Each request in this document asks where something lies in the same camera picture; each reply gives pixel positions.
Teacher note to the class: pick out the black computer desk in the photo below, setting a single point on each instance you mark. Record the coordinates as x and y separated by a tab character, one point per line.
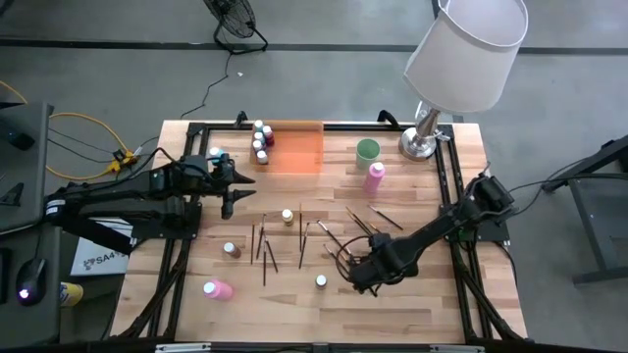
29	328

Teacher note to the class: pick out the small white paint bottle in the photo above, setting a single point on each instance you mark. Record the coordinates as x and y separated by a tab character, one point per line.
321	281

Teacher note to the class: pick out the black diagonal beam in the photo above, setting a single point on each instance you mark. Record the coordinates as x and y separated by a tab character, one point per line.
108	242

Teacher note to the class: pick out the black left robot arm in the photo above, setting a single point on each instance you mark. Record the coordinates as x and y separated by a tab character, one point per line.
122	191

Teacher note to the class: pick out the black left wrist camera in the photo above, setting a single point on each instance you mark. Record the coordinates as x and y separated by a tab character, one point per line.
195	166

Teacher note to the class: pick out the large pink paint bottle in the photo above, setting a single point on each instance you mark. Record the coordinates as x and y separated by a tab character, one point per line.
373	179
221	290

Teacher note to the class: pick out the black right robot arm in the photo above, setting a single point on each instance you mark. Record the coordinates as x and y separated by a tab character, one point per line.
432	228

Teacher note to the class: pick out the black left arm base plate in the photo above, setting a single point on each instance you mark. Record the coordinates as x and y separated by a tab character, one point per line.
147	230

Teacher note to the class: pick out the yellow power connector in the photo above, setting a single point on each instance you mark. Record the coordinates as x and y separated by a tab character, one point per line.
120	159

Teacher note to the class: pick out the black table clamp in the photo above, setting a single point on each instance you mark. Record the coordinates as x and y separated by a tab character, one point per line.
387	117
240	118

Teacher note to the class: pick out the paint brush pale bristles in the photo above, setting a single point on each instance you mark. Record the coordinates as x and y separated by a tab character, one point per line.
329	233

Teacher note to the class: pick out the black side table stand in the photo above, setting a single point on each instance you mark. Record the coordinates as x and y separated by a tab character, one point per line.
593	240

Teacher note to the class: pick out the small blue paint bottle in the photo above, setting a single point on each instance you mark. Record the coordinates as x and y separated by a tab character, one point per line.
258	137

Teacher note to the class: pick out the green plastic cup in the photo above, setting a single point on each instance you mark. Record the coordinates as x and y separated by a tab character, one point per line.
368	157

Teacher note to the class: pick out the dark grey desk panel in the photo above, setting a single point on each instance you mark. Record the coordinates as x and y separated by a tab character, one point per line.
24	162

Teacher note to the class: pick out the small teal paint bottle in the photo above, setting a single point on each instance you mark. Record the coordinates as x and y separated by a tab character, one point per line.
258	125

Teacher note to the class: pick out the black floor fan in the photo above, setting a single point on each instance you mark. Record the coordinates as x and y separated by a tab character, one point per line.
230	17

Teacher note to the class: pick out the small yellow paint bottle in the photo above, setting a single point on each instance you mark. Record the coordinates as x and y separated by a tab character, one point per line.
287	216

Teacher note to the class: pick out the orange plastic bin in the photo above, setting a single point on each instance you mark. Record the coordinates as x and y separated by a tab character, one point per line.
299	152

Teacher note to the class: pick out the black computer mouse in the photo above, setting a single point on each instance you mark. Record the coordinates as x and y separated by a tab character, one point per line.
30	279

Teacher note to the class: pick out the thin dark paint brush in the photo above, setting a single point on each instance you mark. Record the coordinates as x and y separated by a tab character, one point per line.
271	255
386	218
347	250
304	245
261	236
358	219
357	222
371	291
374	227
264	265
252	242
300	230
331	251

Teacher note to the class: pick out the white printed cardboard box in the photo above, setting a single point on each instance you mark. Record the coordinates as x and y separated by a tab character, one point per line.
98	260

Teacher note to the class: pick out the silver front frame rail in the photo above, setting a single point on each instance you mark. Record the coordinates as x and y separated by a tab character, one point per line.
319	349

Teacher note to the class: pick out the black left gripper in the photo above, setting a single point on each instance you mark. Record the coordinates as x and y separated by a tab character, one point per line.
226	181

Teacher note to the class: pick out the yellow can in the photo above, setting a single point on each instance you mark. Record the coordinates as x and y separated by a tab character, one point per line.
72	294

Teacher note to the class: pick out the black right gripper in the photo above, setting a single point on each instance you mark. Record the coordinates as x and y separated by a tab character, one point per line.
378	273

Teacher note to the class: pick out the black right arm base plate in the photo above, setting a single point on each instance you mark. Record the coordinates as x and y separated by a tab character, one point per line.
490	234

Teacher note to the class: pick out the table lamp white shade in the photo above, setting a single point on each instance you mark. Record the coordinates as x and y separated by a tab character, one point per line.
466	54

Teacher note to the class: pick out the small mauve paint bottle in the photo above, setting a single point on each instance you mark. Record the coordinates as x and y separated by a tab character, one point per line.
268	133

